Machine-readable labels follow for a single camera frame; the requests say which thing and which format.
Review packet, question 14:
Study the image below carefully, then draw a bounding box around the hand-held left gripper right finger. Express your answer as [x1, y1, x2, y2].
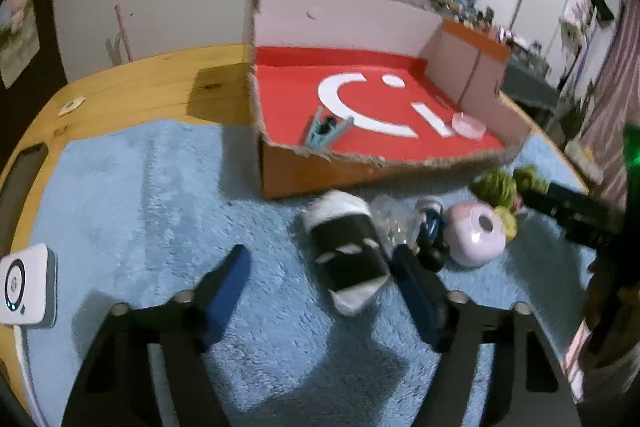
[391, 246, 583, 427]

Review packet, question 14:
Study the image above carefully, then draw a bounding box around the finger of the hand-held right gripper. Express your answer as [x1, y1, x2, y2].
[562, 219, 620, 252]
[522, 187, 626, 229]

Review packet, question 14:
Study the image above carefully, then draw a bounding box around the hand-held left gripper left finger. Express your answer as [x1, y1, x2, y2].
[60, 244, 251, 427]

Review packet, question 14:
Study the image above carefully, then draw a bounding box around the green fuzzy ball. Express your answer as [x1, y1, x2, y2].
[512, 166, 548, 212]
[470, 169, 518, 210]

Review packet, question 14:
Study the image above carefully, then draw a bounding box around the yellow tape roll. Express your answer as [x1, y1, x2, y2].
[495, 207, 520, 239]

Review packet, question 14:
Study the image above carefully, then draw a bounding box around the small black toy figurine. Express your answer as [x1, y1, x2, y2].
[412, 197, 451, 272]

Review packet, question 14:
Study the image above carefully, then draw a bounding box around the clear plastic capsule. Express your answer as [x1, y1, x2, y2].
[370, 196, 421, 253]

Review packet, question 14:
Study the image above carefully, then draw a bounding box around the pink cube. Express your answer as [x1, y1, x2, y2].
[442, 202, 507, 269]

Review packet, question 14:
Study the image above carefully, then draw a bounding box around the black and white sock roll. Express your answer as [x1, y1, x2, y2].
[300, 190, 392, 317]

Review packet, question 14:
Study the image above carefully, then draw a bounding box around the cardboard box with red inside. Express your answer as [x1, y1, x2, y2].
[244, 0, 532, 200]

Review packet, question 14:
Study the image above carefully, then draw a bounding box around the blue fluffy mat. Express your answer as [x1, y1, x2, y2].
[20, 119, 601, 427]

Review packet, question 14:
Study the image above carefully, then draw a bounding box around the striped pink curtain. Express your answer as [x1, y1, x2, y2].
[580, 0, 640, 212]

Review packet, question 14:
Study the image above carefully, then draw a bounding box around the dark green cloth table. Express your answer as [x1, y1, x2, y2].
[502, 52, 561, 112]

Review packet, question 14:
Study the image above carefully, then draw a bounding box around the clear round dish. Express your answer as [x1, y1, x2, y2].
[451, 112, 485, 140]

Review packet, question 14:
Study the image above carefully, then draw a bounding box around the blue clothespin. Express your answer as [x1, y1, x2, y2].
[302, 106, 355, 150]

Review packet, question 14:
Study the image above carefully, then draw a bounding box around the white square device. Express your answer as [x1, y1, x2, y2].
[0, 243, 58, 330]

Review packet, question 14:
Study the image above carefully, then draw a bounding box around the row of small figurines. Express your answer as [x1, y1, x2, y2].
[420, 0, 546, 58]

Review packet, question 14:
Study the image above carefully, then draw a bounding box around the black phone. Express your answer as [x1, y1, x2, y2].
[0, 142, 50, 228]

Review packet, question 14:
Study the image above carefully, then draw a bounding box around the pink stick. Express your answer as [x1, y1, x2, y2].
[114, 4, 135, 62]

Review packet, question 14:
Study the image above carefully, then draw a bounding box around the brown paper bag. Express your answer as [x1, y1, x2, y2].
[0, 22, 41, 88]

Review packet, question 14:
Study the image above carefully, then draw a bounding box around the pink plush toy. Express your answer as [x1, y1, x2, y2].
[0, 0, 36, 32]

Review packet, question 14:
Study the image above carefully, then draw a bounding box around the white cable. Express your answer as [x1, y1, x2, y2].
[10, 326, 38, 423]

